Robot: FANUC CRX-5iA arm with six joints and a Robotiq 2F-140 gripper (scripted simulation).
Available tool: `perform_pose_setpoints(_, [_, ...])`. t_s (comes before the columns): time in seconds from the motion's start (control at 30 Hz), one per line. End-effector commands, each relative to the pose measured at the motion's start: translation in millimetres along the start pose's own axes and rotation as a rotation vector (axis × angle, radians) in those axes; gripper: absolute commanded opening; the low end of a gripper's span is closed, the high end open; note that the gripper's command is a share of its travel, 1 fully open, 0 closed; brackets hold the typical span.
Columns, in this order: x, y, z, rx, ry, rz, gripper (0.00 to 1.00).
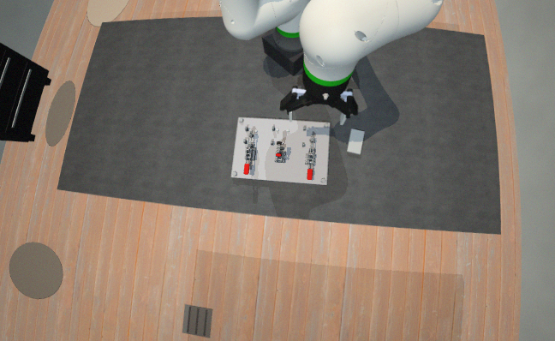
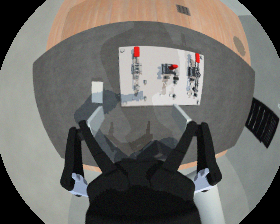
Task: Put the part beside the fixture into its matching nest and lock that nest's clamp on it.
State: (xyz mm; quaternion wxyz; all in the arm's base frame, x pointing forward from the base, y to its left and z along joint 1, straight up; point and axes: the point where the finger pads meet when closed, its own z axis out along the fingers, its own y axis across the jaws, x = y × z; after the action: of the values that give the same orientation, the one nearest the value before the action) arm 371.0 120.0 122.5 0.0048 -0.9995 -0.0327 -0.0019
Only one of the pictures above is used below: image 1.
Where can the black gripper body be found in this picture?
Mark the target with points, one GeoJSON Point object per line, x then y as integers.
{"type": "Point", "coordinates": [319, 101]}

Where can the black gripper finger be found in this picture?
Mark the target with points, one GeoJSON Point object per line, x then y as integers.
{"type": "Point", "coordinates": [296, 98]}
{"type": "Point", "coordinates": [346, 109]}

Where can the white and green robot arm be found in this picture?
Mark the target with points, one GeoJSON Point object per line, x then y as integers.
{"type": "Point", "coordinates": [330, 32]}

